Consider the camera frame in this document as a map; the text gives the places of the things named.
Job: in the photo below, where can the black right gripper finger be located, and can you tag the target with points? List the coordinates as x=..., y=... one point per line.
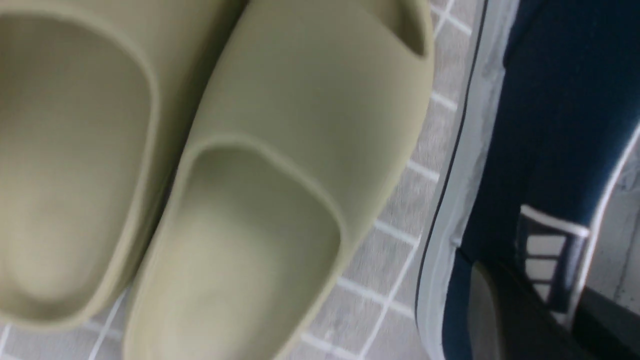
x=507, y=320

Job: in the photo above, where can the navy slip-on shoe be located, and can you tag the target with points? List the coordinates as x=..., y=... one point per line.
x=542, y=174

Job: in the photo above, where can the right olive green slide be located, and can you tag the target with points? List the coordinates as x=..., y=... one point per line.
x=304, y=129

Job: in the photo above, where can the olive green slide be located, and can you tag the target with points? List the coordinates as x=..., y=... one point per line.
x=304, y=129
x=97, y=100

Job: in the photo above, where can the left olive green slide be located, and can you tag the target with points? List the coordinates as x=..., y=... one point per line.
x=97, y=100

